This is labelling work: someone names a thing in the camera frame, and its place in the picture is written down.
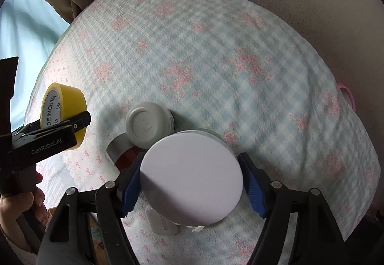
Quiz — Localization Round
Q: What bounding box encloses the person's left forearm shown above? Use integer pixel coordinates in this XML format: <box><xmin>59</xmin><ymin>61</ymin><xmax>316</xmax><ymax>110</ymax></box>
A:
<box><xmin>0</xmin><ymin>224</ymin><xmax>41</xmax><ymax>265</ymax></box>

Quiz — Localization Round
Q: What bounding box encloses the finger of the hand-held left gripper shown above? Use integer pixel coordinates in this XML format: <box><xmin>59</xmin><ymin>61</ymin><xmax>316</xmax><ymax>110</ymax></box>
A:
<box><xmin>22</xmin><ymin>111</ymin><xmax>92</xmax><ymax>134</ymax></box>

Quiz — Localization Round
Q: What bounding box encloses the white plastic object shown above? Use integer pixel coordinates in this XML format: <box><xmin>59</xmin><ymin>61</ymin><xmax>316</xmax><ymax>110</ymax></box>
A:
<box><xmin>145</xmin><ymin>205</ymin><xmax>207</xmax><ymax>235</ymax></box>

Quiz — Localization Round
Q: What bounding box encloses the round jar with white lid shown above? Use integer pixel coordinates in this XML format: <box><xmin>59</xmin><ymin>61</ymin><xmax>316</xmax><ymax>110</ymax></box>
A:
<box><xmin>140</xmin><ymin>129</ymin><xmax>243</xmax><ymax>223</ymax></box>

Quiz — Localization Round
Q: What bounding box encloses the pink plastic ring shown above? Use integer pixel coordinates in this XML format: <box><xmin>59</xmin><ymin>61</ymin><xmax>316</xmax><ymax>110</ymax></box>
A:
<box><xmin>337</xmin><ymin>82</ymin><xmax>356</xmax><ymax>112</ymax></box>

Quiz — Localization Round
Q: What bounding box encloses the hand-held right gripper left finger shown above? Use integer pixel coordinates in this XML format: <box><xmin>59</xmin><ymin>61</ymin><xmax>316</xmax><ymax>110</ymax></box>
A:
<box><xmin>36</xmin><ymin>151</ymin><xmax>147</xmax><ymax>265</ymax></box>

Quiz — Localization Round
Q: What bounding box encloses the red tape roll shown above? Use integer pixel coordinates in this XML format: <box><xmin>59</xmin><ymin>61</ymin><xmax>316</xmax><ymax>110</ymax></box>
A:
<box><xmin>106</xmin><ymin>134</ymin><xmax>141</xmax><ymax>172</ymax></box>

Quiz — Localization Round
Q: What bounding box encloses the checked floral blanket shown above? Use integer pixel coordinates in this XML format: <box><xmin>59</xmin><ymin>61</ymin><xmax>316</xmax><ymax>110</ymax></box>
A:
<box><xmin>25</xmin><ymin>0</ymin><xmax>381</xmax><ymax>265</ymax></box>

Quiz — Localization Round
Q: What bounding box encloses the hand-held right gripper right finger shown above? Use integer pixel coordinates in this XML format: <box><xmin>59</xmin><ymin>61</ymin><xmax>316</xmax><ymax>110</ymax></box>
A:
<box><xmin>237</xmin><ymin>152</ymin><xmax>350</xmax><ymax>265</ymax></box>

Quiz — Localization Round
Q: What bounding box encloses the person's left hand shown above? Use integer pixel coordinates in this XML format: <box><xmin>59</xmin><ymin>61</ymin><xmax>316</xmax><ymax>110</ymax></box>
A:
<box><xmin>0</xmin><ymin>171</ymin><xmax>49</xmax><ymax>242</ymax></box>

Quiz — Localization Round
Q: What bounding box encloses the yellow tape roll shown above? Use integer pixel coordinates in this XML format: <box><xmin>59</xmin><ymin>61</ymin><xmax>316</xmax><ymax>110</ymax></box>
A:
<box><xmin>40</xmin><ymin>83</ymin><xmax>88</xmax><ymax>150</ymax></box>

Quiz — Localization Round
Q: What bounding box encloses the light blue sheet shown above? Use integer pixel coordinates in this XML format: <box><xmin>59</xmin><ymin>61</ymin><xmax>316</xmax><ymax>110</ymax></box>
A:
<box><xmin>0</xmin><ymin>0</ymin><xmax>71</xmax><ymax>130</ymax></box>

